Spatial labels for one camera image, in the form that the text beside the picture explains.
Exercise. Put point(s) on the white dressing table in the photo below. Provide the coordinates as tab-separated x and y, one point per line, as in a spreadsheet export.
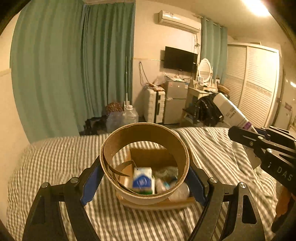
193	95

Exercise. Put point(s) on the round clear plastic container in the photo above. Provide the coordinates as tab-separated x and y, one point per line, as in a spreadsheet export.
181	193

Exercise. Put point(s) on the silver mini fridge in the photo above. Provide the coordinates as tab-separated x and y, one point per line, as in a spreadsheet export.
176	95

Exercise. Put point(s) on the white oval vanity mirror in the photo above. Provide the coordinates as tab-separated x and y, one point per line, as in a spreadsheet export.
205	70

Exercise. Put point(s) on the black wall television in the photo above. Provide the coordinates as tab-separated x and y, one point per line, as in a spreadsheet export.
180	60

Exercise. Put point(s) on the white mop pole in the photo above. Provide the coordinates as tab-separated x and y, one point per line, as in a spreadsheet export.
126	101

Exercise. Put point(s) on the white cream tube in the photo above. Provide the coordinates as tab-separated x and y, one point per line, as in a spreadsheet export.
232	115

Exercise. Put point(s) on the white louvered wardrobe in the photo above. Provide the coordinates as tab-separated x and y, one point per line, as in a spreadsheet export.
252	77

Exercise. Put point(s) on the blue tissue pack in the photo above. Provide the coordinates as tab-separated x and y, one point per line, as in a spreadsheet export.
143	181

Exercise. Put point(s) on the large green curtain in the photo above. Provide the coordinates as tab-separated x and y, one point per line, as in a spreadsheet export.
68	63

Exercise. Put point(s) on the white ribbed suitcase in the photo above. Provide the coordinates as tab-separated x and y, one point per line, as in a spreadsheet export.
154	104

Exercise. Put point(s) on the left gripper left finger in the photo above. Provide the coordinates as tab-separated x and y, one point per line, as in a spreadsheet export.
44	221

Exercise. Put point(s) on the narrow green window curtain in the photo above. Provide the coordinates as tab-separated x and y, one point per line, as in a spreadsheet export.
214	47

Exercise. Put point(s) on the black bag on floor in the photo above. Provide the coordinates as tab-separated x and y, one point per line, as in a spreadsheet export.
95	126

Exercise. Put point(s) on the grey checked bed quilt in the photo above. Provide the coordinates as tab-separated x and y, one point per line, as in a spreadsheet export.
56	160

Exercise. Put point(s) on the white air conditioner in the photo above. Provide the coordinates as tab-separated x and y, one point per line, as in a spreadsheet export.
177	21

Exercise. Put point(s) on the brown patterned bag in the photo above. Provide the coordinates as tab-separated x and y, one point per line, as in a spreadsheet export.
113	107

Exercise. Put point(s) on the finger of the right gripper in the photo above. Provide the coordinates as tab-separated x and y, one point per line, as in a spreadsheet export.
278	136
254	141

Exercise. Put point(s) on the clear tape roll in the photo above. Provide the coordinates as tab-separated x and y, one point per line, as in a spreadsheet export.
142	132

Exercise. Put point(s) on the clear large water jug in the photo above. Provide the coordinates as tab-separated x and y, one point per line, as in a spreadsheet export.
130	115

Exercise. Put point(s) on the brown cardboard box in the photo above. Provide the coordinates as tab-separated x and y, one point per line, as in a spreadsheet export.
159	158

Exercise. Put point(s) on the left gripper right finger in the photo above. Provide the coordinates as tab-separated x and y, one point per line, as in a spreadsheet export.
242	220

